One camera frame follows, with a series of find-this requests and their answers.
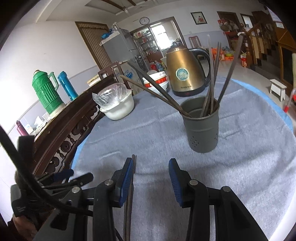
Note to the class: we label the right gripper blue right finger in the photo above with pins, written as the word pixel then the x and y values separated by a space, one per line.
pixel 180 183

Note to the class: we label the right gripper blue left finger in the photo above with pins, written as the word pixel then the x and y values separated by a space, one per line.
pixel 123 179

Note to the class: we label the dark carved wooden sideboard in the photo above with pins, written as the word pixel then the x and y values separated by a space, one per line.
pixel 55 146

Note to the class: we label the grey metal utensil holder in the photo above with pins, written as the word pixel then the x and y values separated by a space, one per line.
pixel 202 132

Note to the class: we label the purple water bottle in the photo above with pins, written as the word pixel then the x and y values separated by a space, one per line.
pixel 20 128

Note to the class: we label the white bowl with plastic bag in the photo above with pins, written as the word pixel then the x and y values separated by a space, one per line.
pixel 115 101

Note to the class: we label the grey table cloth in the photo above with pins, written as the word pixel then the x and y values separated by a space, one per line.
pixel 255 157

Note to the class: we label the blue thermos bottle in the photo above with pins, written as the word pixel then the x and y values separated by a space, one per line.
pixel 67 86

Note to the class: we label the green thermos jug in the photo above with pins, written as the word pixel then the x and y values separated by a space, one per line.
pixel 46 86

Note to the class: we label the gold electric kettle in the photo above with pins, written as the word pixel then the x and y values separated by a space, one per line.
pixel 184 70

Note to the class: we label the stacked red white bowls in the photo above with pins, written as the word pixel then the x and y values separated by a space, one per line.
pixel 160 78

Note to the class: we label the grey refrigerator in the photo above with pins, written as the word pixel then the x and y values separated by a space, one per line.
pixel 121 47

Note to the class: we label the orange cardboard boxes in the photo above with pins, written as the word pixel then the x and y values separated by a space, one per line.
pixel 225 54

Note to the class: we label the small white stool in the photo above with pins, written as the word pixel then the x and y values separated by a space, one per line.
pixel 278 88

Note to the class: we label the red plastic child chair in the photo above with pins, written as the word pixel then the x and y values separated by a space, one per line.
pixel 291 98

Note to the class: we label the wooden stair railing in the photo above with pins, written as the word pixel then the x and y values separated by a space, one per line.
pixel 267 38

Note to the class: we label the wooden chair by wall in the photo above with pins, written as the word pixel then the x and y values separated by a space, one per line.
pixel 195 42

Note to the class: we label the round wall clock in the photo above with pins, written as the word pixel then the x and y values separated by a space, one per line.
pixel 144 21

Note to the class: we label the framed wall picture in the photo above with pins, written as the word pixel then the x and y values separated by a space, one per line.
pixel 198 18

